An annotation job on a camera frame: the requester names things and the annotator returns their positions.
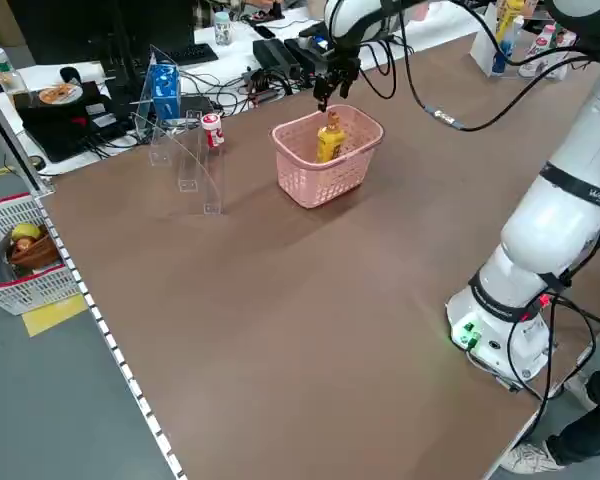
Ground black power adapter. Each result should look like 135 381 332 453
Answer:
252 38 301 76
284 35 341 71

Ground white crate red rim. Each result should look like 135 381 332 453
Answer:
0 192 89 317

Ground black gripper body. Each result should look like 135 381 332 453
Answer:
322 47 363 82

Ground small jar teal lid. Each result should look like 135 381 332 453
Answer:
213 10 233 47

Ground black monitor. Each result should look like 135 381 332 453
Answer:
9 0 197 101

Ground yellow drink bottle orange cap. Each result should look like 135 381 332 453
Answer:
494 0 525 44
315 110 348 165

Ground small white red bottle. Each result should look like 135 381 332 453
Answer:
200 113 226 150

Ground brown wicker basket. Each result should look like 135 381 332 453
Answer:
7 234 61 269

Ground black keyboard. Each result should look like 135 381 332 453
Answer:
169 43 219 65

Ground blue carton box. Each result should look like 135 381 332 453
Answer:
146 63 184 121

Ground black case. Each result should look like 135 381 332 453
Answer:
14 79 134 164

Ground person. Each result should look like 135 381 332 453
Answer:
499 369 600 475

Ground clear acrylic drinks tray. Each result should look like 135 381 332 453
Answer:
469 0 579 81

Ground grey blue bottle white cap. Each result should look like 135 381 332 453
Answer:
490 14 526 74

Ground round printed disc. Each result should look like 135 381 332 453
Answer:
37 83 82 105

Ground yellow green fruit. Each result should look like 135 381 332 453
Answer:
12 223 45 242

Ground clear bottle white cap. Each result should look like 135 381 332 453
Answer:
0 47 30 97

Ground clear acrylic tiered shelf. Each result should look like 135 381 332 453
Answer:
131 43 227 217

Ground pink plastic basket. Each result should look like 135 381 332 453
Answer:
271 104 385 210

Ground tangled black cables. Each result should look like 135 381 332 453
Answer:
179 64 306 119

